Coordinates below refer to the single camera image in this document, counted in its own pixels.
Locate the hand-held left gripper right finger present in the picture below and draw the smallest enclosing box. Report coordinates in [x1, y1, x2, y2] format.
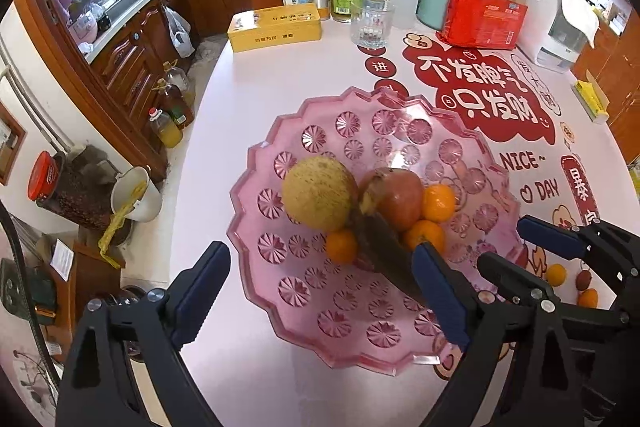
[412, 242, 583, 427]

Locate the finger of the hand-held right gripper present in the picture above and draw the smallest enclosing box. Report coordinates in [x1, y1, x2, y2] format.
[516, 215, 640, 290]
[476, 251, 628, 327]

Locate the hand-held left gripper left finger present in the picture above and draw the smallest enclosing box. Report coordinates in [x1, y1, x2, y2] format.
[55, 242, 232, 427]

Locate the overripe dark banana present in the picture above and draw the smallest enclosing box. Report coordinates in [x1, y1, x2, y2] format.
[350, 187, 426, 303]

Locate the red apple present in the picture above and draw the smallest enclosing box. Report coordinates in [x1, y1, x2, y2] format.
[357, 167, 426, 233]

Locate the pink plastic fruit bowl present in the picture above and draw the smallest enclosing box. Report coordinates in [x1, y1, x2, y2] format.
[226, 86, 526, 377]

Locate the small orange tangerine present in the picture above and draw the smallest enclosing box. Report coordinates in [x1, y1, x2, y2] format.
[325, 229, 359, 264]

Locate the yellow speckled pear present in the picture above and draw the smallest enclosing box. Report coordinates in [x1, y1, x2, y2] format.
[281, 157, 360, 233]

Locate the yellow cloth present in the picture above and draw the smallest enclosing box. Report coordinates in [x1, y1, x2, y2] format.
[97, 179, 151, 268]

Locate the white bucket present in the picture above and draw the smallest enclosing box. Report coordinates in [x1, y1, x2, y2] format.
[110, 165, 163, 224]

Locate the yellow tissue box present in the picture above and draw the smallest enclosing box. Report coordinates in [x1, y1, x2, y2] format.
[572, 79, 611, 124]

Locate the yellow cooking oil bottle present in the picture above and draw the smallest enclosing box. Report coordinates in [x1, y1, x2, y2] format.
[148, 107, 183, 148]

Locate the red lidded jar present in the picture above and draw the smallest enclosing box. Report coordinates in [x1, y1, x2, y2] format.
[27, 150, 113, 230]

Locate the wooden shelf cabinet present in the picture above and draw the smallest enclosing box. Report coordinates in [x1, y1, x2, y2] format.
[570, 0, 640, 168]

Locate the dark cooking oil bottle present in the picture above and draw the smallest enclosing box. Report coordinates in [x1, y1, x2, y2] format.
[155, 78, 196, 129]

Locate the white countertop appliance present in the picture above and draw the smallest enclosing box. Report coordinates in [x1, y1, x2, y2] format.
[515, 0, 593, 74]

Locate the clear cooking oil bottle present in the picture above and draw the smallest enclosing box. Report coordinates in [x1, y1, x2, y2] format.
[162, 61, 197, 105]

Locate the red paper cup package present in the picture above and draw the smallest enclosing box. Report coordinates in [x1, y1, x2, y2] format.
[436, 0, 530, 51]

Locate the white cloth cover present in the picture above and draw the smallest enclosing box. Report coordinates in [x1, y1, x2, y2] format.
[542, 0, 600, 50]

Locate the wooden kitchen base cabinet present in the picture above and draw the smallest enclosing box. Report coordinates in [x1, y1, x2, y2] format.
[85, 0, 246, 178]

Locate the mint green canister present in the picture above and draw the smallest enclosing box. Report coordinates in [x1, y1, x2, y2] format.
[416, 0, 457, 32]

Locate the white plastic bag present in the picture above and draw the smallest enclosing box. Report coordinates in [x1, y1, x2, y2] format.
[164, 6, 196, 59]

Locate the clear ribbed drinking glass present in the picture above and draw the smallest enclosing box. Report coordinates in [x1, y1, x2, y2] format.
[350, 0, 396, 48]

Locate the yellow tin box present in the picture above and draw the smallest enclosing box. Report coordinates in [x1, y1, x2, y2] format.
[227, 3, 322, 54]

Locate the pink rice cooker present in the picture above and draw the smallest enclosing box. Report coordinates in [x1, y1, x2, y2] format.
[67, 14, 98, 45]

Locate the wooden wall frame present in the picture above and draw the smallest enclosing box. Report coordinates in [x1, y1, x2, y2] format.
[0, 102, 27, 185]

